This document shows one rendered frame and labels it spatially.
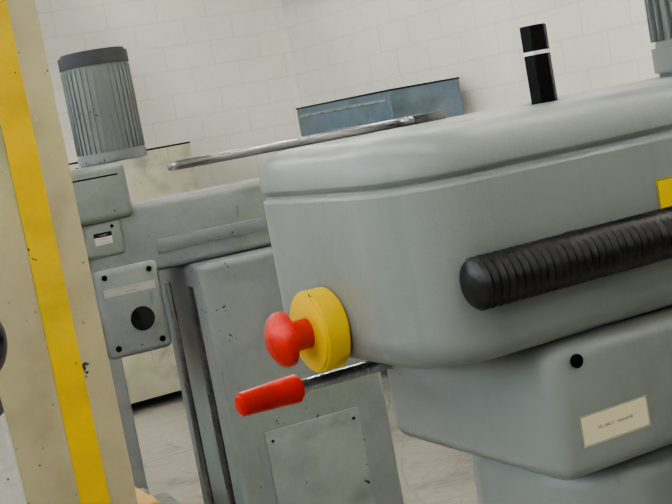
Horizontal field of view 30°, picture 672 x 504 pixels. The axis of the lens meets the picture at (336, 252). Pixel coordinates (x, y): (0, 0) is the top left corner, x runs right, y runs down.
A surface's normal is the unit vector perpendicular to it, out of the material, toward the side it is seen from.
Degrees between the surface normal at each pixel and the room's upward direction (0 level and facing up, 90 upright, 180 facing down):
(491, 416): 90
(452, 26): 90
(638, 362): 90
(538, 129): 63
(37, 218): 90
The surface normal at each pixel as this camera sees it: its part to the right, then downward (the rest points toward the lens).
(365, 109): -0.87, 0.21
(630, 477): 0.10, -0.30
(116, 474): 0.46, 0.01
